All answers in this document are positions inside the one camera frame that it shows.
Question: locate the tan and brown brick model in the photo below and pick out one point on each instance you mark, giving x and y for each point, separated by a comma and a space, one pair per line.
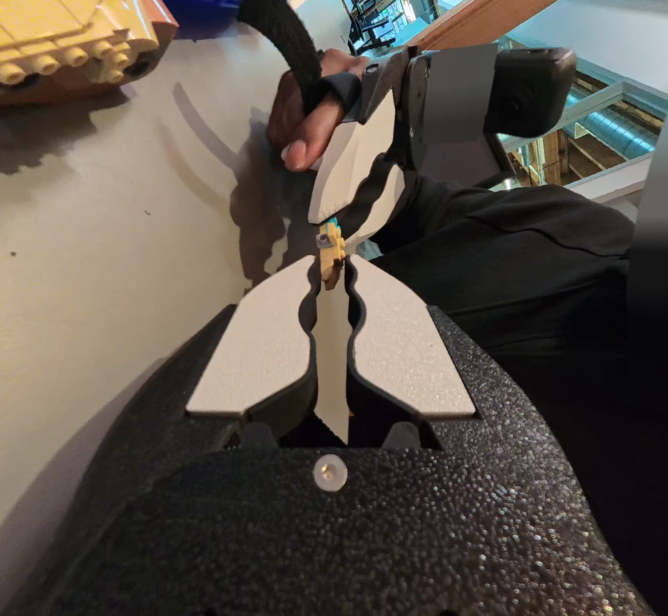
52, 26

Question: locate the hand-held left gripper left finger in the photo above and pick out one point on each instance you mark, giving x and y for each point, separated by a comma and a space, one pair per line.
250, 355

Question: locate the tan claw toy plate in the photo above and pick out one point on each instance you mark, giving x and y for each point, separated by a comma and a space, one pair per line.
331, 271

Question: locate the tan corner toy plate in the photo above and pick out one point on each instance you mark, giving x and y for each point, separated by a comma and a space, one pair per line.
338, 244

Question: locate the person's black clothing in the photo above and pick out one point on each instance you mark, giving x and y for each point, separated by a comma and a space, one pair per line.
496, 271

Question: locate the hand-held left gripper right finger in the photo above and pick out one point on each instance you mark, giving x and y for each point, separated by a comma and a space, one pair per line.
412, 355

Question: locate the teal toy brick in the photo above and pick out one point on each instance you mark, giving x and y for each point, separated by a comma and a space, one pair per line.
332, 224

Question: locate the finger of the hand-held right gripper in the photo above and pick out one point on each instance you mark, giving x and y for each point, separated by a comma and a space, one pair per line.
383, 198
349, 167

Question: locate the metal air duct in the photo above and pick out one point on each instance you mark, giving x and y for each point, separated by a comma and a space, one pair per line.
616, 128

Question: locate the person's right hand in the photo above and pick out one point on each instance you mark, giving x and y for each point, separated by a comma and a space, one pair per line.
302, 146

